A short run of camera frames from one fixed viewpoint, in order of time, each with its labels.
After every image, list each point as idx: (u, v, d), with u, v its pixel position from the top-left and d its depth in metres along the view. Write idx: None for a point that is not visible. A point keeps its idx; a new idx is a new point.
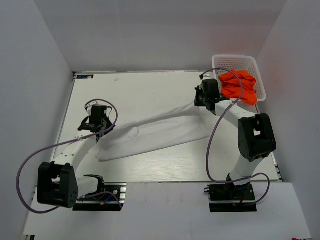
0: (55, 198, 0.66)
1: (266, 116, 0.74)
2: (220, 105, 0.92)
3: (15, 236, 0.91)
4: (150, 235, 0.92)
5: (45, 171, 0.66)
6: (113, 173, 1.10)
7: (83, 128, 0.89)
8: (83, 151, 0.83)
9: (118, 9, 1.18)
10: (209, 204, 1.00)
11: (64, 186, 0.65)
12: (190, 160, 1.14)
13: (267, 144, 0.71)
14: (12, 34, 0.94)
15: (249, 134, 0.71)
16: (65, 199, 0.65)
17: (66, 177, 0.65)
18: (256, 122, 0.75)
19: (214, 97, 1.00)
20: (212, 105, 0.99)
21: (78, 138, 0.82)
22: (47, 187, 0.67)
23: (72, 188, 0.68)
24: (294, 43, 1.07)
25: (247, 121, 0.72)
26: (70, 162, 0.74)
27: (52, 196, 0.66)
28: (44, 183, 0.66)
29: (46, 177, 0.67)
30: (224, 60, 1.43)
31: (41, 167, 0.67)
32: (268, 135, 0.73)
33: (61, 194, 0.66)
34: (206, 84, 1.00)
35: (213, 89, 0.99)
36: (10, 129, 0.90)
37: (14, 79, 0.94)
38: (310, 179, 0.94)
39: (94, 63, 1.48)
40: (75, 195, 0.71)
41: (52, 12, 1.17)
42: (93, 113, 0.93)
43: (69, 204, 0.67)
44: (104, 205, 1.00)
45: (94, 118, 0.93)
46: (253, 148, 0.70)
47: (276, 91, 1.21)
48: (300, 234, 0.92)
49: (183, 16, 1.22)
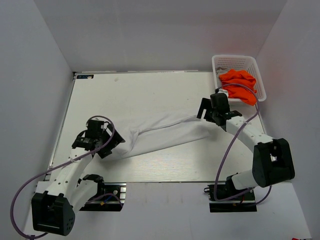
0: (51, 227, 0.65)
1: (285, 142, 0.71)
2: (232, 122, 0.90)
3: (15, 236, 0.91)
4: (151, 235, 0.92)
5: (38, 203, 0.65)
6: (113, 173, 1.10)
7: (77, 144, 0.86)
8: (77, 173, 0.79)
9: (118, 9, 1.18)
10: (209, 204, 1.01)
11: (58, 218, 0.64)
12: (191, 160, 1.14)
13: (283, 171, 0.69)
14: (12, 34, 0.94)
15: (267, 161, 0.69)
16: (61, 227, 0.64)
17: (60, 210, 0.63)
18: (273, 148, 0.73)
19: (223, 111, 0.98)
20: (223, 119, 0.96)
21: (71, 161, 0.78)
22: (41, 217, 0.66)
23: (67, 217, 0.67)
24: (294, 43, 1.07)
25: (264, 148, 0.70)
26: (63, 191, 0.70)
27: (48, 226, 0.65)
28: (38, 214, 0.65)
29: (40, 208, 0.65)
30: (224, 60, 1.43)
31: (33, 198, 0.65)
32: (287, 164, 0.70)
33: (56, 224, 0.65)
34: (214, 98, 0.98)
35: (222, 103, 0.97)
36: (10, 129, 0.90)
37: (14, 78, 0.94)
38: (310, 179, 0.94)
39: (94, 63, 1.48)
40: (72, 219, 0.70)
41: (52, 11, 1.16)
42: (90, 128, 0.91)
43: (65, 232, 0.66)
44: (104, 205, 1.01)
45: (90, 133, 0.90)
46: (269, 176, 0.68)
47: (276, 92, 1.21)
48: (300, 234, 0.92)
49: (184, 16, 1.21)
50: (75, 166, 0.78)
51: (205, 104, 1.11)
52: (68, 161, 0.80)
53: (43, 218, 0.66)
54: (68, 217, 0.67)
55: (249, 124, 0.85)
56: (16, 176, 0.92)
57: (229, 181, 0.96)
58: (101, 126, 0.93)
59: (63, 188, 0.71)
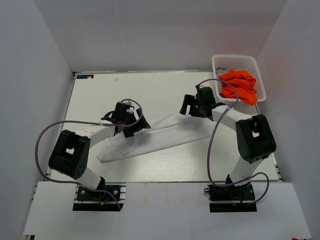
0: (63, 166, 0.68)
1: (263, 118, 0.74)
2: (217, 110, 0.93)
3: (14, 236, 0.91)
4: (151, 235, 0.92)
5: (65, 136, 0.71)
6: (113, 174, 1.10)
7: (106, 119, 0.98)
8: (99, 136, 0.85)
9: (118, 9, 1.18)
10: (209, 204, 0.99)
11: (77, 154, 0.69)
12: (190, 160, 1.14)
13: (265, 144, 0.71)
14: (12, 34, 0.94)
15: (249, 135, 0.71)
16: (73, 168, 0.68)
17: (82, 147, 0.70)
18: (254, 123, 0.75)
19: (210, 104, 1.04)
20: (210, 111, 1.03)
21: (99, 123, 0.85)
22: (61, 151, 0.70)
23: (81, 161, 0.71)
24: (294, 43, 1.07)
25: (244, 123, 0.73)
26: (87, 135, 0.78)
27: (63, 161, 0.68)
28: (61, 146, 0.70)
29: (64, 143, 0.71)
30: (224, 60, 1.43)
31: (62, 134, 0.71)
32: (267, 136, 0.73)
33: (71, 162, 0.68)
34: (201, 92, 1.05)
35: (208, 96, 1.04)
36: (9, 130, 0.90)
37: (14, 79, 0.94)
38: (310, 179, 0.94)
39: (94, 63, 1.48)
40: (81, 171, 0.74)
41: (52, 11, 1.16)
42: (117, 108, 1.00)
43: (74, 175, 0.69)
44: (104, 205, 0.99)
45: (117, 112, 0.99)
46: (254, 149, 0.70)
47: (276, 91, 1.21)
48: (299, 234, 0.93)
49: (184, 16, 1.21)
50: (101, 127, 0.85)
51: (187, 100, 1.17)
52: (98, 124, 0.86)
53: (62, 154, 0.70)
54: (81, 161, 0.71)
55: (231, 109, 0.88)
56: (15, 176, 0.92)
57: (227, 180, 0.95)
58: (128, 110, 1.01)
59: (88, 134, 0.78)
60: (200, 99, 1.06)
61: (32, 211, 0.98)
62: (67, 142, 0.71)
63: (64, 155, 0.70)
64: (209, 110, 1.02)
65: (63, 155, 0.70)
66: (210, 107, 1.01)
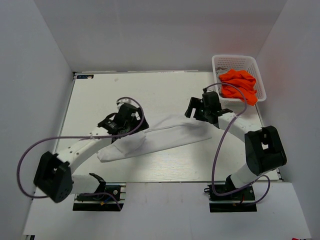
0: (44, 191, 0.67)
1: (274, 129, 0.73)
2: (224, 118, 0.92)
3: (15, 236, 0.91)
4: (151, 235, 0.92)
5: (45, 161, 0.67)
6: (112, 174, 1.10)
7: (103, 125, 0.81)
8: (91, 150, 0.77)
9: (118, 9, 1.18)
10: (209, 204, 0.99)
11: (55, 182, 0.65)
12: (190, 161, 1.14)
13: (274, 157, 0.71)
14: (13, 34, 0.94)
15: (258, 148, 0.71)
16: (52, 195, 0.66)
17: (59, 176, 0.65)
18: (263, 135, 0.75)
19: (215, 110, 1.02)
20: (215, 118, 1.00)
21: (90, 136, 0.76)
22: (44, 174, 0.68)
23: (64, 186, 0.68)
24: (294, 42, 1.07)
25: (254, 135, 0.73)
26: (70, 160, 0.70)
27: (45, 184, 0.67)
28: (42, 170, 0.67)
29: (46, 166, 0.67)
30: (224, 60, 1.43)
31: (44, 156, 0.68)
32: (278, 149, 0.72)
33: (50, 190, 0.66)
34: (206, 97, 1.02)
35: (214, 102, 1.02)
36: (9, 129, 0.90)
37: (14, 79, 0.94)
38: (310, 179, 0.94)
39: (94, 63, 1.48)
40: (68, 190, 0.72)
41: (52, 11, 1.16)
42: (120, 110, 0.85)
43: (56, 200, 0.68)
44: (104, 204, 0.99)
45: (119, 116, 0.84)
46: (263, 163, 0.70)
47: (276, 92, 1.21)
48: (299, 233, 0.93)
49: (184, 16, 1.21)
50: (92, 142, 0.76)
51: (192, 104, 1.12)
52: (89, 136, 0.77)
53: (44, 177, 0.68)
54: (63, 187, 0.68)
55: (238, 117, 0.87)
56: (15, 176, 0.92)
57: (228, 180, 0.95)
58: (132, 114, 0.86)
59: (72, 157, 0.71)
60: (205, 104, 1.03)
61: (32, 211, 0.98)
62: (48, 165, 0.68)
63: (47, 178, 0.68)
64: (215, 116, 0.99)
65: (46, 179, 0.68)
66: (216, 114, 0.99)
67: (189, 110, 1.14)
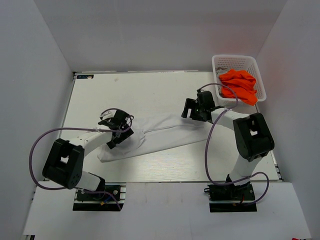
0: (57, 176, 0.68)
1: (261, 116, 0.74)
2: (215, 112, 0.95)
3: (14, 236, 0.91)
4: (151, 235, 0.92)
5: (58, 146, 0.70)
6: (111, 175, 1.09)
7: (103, 123, 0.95)
8: (96, 142, 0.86)
9: (118, 9, 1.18)
10: (209, 204, 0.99)
11: (70, 165, 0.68)
12: (190, 160, 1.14)
13: (262, 142, 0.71)
14: (13, 34, 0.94)
15: (246, 133, 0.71)
16: (67, 179, 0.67)
17: (75, 157, 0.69)
18: (251, 122, 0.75)
19: (210, 107, 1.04)
20: (209, 115, 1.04)
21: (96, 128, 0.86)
22: (55, 161, 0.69)
23: (77, 170, 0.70)
24: (294, 42, 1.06)
25: (242, 121, 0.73)
26: (82, 144, 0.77)
27: (58, 170, 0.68)
28: (54, 157, 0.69)
29: (58, 152, 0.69)
30: (224, 60, 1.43)
31: (55, 143, 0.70)
32: (265, 134, 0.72)
33: (65, 174, 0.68)
34: (201, 96, 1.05)
35: (208, 100, 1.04)
36: (9, 129, 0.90)
37: (14, 78, 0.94)
38: (310, 179, 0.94)
39: (94, 63, 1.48)
40: (78, 177, 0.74)
41: (52, 11, 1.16)
42: (117, 114, 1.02)
43: (69, 185, 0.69)
44: (104, 204, 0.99)
45: (116, 118, 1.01)
46: (252, 147, 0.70)
47: (276, 91, 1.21)
48: (299, 233, 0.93)
49: (184, 16, 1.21)
50: (98, 133, 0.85)
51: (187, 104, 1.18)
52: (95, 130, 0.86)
53: (56, 164, 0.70)
54: (76, 171, 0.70)
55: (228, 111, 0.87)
56: (15, 176, 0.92)
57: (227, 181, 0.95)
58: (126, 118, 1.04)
59: (82, 143, 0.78)
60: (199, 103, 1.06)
61: (32, 211, 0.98)
62: (60, 151, 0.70)
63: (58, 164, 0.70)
64: (208, 113, 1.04)
65: (58, 166, 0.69)
66: (210, 111, 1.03)
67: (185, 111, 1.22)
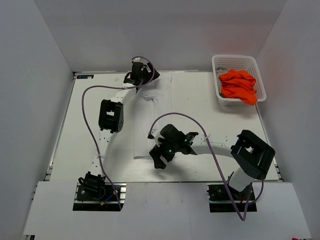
0: (110, 123, 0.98)
1: (248, 132, 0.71)
2: (197, 144, 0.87)
3: (14, 236, 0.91)
4: (151, 235, 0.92)
5: (105, 103, 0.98)
6: (107, 165, 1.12)
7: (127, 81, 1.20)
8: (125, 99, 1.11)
9: (118, 9, 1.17)
10: (209, 204, 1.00)
11: (117, 115, 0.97)
12: (192, 160, 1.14)
13: (265, 156, 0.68)
14: (12, 34, 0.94)
15: (249, 156, 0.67)
16: (116, 124, 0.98)
17: (119, 109, 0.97)
18: (242, 140, 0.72)
19: (182, 140, 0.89)
20: (188, 147, 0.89)
21: (124, 88, 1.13)
22: (105, 115, 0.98)
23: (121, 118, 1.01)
24: (294, 42, 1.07)
25: (237, 148, 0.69)
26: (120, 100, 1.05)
27: (109, 120, 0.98)
28: (103, 112, 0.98)
29: (106, 107, 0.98)
30: (224, 60, 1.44)
31: (102, 102, 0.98)
32: (263, 146, 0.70)
33: (114, 122, 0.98)
34: (166, 135, 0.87)
35: (175, 134, 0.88)
36: (9, 129, 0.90)
37: (14, 78, 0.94)
38: (310, 178, 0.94)
39: (94, 64, 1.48)
40: (121, 125, 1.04)
41: (51, 11, 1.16)
42: (133, 69, 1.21)
43: (117, 128, 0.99)
44: (104, 204, 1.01)
45: (134, 73, 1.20)
46: (261, 166, 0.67)
47: (276, 91, 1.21)
48: (299, 233, 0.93)
49: (184, 16, 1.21)
50: (127, 90, 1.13)
51: (155, 153, 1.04)
52: (123, 89, 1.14)
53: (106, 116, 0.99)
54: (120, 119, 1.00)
55: (209, 135, 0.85)
56: (15, 176, 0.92)
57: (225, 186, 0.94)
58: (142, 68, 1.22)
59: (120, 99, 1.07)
60: (169, 141, 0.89)
61: (32, 211, 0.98)
62: (107, 107, 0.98)
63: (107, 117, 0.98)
64: (187, 146, 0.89)
65: (107, 118, 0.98)
66: (187, 143, 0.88)
67: (160, 162, 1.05)
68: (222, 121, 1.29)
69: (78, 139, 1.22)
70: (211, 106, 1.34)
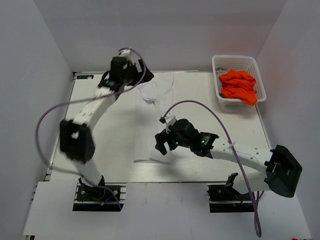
0: (74, 154, 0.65)
1: (281, 148, 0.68)
2: (218, 149, 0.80)
3: (14, 236, 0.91)
4: (151, 235, 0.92)
5: (64, 127, 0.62)
6: (108, 165, 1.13)
7: (103, 86, 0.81)
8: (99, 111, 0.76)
9: (118, 9, 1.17)
10: (209, 204, 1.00)
11: (82, 144, 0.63)
12: (192, 160, 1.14)
13: (295, 175, 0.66)
14: (12, 34, 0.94)
15: (283, 175, 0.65)
16: (84, 157, 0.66)
17: (83, 137, 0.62)
18: (274, 156, 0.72)
19: (197, 140, 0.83)
20: (204, 149, 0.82)
21: (95, 98, 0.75)
22: (66, 141, 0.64)
23: (89, 145, 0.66)
24: (294, 42, 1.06)
25: (273, 166, 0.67)
26: (87, 120, 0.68)
27: (72, 150, 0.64)
28: (62, 138, 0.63)
29: (65, 133, 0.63)
30: (224, 60, 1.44)
31: (61, 124, 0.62)
32: (294, 164, 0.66)
33: (80, 153, 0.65)
34: (183, 132, 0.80)
35: (192, 133, 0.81)
36: (9, 129, 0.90)
37: (14, 78, 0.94)
38: (310, 179, 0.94)
39: (94, 64, 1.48)
40: (93, 152, 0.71)
41: (52, 11, 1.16)
42: (112, 66, 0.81)
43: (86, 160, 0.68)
44: (104, 205, 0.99)
45: (113, 72, 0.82)
46: (289, 184, 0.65)
47: (276, 92, 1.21)
48: (299, 233, 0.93)
49: (184, 15, 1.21)
50: (100, 101, 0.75)
51: (160, 137, 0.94)
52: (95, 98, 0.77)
53: (67, 141, 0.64)
54: (89, 147, 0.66)
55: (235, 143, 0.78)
56: (15, 176, 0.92)
57: (228, 188, 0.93)
58: (124, 65, 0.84)
59: (87, 118, 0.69)
60: (184, 139, 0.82)
61: (32, 211, 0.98)
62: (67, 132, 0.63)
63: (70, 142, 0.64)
64: (204, 149, 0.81)
65: (70, 144, 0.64)
66: (204, 145, 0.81)
67: (161, 147, 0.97)
68: (222, 121, 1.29)
69: None
70: (211, 106, 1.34)
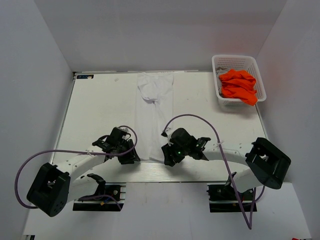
0: (41, 202, 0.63)
1: (265, 141, 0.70)
2: (209, 149, 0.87)
3: (15, 236, 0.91)
4: (151, 235, 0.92)
5: (44, 172, 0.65)
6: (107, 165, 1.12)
7: (97, 144, 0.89)
8: (86, 166, 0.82)
9: (118, 9, 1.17)
10: (209, 204, 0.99)
11: (54, 191, 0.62)
12: (192, 160, 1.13)
13: (282, 166, 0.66)
14: (12, 34, 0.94)
15: (264, 164, 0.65)
16: (49, 208, 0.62)
17: (59, 184, 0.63)
18: (257, 148, 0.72)
19: (192, 144, 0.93)
20: (200, 152, 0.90)
21: (87, 152, 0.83)
22: (41, 186, 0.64)
23: (60, 198, 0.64)
24: (294, 42, 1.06)
25: (252, 156, 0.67)
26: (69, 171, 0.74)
27: (42, 197, 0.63)
28: (39, 182, 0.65)
29: (44, 177, 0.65)
30: (224, 60, 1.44)
31: (43, 167, 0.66)
32: (279, 155, 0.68)
33: (48, 201, 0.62)
34: (178, 138, 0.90)
35: (187, 138, 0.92)
36: (9, 129, 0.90)
37: (14, 78, 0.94)
38: (310, 178, 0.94)
39: (94, 64, 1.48)
40: (60, 209, 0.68)
41: (51, 11, 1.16)
42: (113, 133, 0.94)
43: (51, 213, 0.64)
44: (104, 205, 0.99)
45: (111, 137, 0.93)
46: (276, 176, 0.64)
47: (276, 92, 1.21)
48: (300, 233, 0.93)
49: (184, 15, 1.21)
50: (89, 156, 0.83)
51: (168, 149, 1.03)
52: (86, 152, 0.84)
53: (41, 188, 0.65)
54: (60, 198, 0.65)
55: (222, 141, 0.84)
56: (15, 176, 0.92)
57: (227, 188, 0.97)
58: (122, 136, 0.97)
59: (70, 169, 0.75)
60: (180, 145, 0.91)
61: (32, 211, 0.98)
62: (45, 177, 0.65)
63: (44, 189, 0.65)
64: (198, 151, 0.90)
65: (42, 191, 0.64)
66: (198, 147, 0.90)
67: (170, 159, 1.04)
68: (222, 121, 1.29)
69: (79, 139, 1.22)
70: (211, 106, 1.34)
